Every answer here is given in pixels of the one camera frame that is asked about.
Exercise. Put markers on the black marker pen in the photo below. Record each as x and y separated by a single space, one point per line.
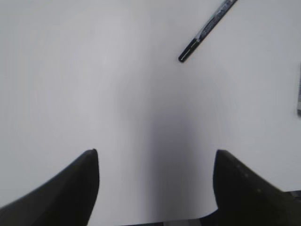
206 29

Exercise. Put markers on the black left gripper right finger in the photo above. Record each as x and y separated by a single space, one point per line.
244 198

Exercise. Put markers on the grey white eraser left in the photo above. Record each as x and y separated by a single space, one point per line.
299 98

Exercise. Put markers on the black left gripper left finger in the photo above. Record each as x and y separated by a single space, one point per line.
67 199

